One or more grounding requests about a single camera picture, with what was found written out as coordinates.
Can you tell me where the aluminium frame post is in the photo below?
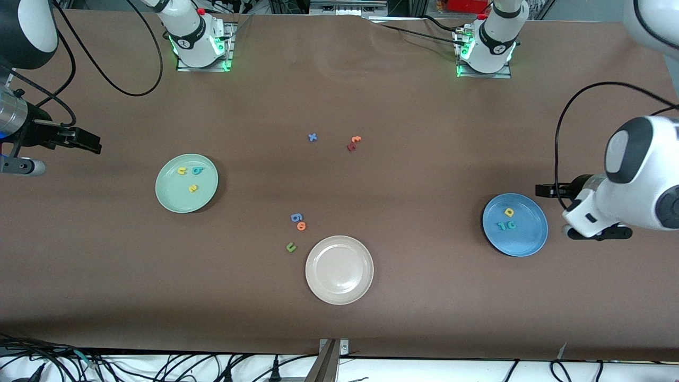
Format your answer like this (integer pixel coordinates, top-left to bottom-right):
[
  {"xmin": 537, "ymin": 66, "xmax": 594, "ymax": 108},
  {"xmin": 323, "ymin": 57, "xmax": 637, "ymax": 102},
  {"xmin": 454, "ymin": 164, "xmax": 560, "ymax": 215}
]
[{"xmin": 304, "ymin": 338, "xmax": 351, "ymax": 382}]

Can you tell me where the blue plate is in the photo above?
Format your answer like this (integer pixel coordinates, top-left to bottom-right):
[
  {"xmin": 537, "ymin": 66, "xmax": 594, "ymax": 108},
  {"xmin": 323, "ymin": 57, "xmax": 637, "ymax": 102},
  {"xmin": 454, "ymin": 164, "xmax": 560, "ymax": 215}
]
[{"xmin": 482, "ymin": 193, "xmax": 549, "ymax": 257}]

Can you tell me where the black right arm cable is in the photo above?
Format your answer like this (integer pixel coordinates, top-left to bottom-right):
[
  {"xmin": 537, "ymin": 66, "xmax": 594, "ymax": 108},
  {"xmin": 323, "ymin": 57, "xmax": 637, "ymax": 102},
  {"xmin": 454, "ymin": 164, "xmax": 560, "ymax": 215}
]
[{"xmin": 0, "ymin": 0, "xmax": 164, "ymax": 154}]

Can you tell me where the light green plate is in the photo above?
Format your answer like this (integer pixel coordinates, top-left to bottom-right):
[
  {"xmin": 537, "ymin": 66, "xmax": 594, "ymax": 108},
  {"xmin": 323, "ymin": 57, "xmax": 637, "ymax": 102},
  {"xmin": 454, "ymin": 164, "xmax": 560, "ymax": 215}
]
[{"xmin": 155, "ymin": 153, "xmax": 219, "ymax": 214}]

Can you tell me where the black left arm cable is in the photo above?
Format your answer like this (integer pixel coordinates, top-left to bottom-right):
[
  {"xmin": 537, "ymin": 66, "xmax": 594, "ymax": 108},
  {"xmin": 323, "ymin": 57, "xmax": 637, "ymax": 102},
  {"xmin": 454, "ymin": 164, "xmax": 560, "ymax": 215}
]
[{"xmin": 554, "ymin": 0, "xmax": 679, "ymax": 199}]

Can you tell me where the beige plate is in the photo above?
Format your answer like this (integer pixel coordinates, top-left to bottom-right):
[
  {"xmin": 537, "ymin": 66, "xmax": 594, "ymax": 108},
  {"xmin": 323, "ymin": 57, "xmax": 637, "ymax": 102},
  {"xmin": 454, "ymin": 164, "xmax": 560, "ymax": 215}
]
[{"xmin": 305, "ymin": 235, "xmax": 375, "ymax": 306}]

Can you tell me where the black cable on table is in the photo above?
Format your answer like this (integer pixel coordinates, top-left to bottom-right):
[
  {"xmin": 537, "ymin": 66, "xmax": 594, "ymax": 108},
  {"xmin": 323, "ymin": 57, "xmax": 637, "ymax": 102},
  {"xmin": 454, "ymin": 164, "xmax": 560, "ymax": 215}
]
[{"xmin": 369, "ymin": 15, "xmax": 470, "ymax": 48}]

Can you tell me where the silver metal equipment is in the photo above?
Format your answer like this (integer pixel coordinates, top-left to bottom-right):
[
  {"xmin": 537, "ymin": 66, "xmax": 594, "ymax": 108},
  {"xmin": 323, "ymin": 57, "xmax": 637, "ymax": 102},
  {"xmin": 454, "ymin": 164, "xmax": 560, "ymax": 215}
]
[{"xmin": 309, "ymin": 0, "xmax": 389, "ymax": 16}]

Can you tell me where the brown table cover sheet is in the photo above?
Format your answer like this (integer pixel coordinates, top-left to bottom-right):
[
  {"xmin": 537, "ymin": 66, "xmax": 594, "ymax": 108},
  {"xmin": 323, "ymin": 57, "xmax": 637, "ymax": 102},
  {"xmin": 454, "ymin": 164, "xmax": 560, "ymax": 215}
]
[{"xmin": 0, "ymin": 10, "xmax": 679, "ymax": 362}]

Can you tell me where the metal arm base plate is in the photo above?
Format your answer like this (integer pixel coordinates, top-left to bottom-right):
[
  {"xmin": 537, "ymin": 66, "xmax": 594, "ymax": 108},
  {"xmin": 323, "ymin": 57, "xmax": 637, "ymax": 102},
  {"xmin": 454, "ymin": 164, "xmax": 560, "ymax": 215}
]
[
  {"xmin": 176, "ymin": 21, "xmax": 235, "ymax": 72},
  {"xmin": 454, "ymin": 27, "xmax": 512, "ymax": 79}
]

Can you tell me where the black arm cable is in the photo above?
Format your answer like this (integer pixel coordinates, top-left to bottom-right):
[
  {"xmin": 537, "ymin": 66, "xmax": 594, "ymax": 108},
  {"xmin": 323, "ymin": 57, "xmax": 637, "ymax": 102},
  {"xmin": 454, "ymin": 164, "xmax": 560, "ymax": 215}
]
[
  {"xmin": 554, "ymin": 0, "xmax": 679, "ymax": 199},
  {"xmin": 0, "ymin": 0, "xmax": 164, "ymax": 154}
]

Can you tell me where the red box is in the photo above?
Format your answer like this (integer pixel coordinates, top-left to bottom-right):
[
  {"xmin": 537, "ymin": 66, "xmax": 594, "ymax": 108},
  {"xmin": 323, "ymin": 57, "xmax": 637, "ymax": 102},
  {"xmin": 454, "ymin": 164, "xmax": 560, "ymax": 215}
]
[{"xmin": 445, "ymin": 0, "xmax": 490, "ymax": 14}]

